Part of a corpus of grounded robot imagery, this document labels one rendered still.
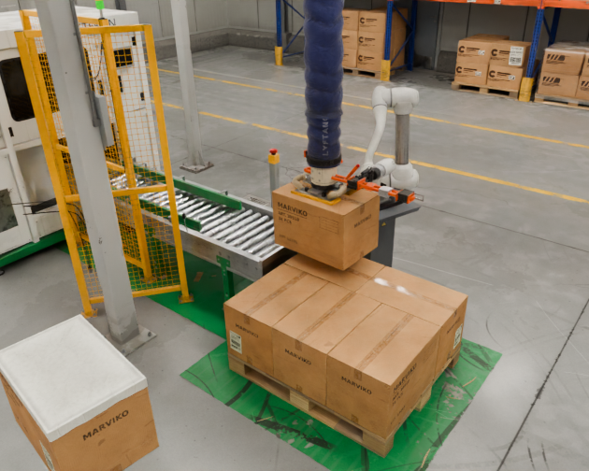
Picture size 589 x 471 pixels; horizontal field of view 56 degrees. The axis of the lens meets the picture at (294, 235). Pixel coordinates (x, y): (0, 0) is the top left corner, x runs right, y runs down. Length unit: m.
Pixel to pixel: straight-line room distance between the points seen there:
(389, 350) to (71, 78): 2.32
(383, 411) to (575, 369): 1.58
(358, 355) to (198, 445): 1.07
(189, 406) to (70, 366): 1.29
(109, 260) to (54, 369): 1.43
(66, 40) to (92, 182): 0.82
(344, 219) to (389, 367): 0.93
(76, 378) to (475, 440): 2.22
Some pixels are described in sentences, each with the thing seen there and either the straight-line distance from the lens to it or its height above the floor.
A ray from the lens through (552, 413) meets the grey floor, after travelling 3.82.
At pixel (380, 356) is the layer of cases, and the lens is 3.10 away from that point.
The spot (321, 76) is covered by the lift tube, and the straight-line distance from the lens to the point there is 3.31.
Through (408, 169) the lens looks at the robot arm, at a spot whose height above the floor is 1.04.
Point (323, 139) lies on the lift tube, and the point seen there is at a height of 1.47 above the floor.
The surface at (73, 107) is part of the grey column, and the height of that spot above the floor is 1.73.
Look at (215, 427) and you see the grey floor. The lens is 3.50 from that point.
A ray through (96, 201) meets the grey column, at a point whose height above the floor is 1.14.
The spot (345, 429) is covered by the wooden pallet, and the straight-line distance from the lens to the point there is 3.43.
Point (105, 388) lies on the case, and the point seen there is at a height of 1.02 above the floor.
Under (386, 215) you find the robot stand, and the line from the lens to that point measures 4.09.
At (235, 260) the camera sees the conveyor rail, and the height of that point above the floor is 0.52.
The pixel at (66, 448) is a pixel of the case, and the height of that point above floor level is 0.91.
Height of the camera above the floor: 2.58
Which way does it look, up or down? 29 degrees down
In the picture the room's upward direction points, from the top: 1 degrees counter-clockwise
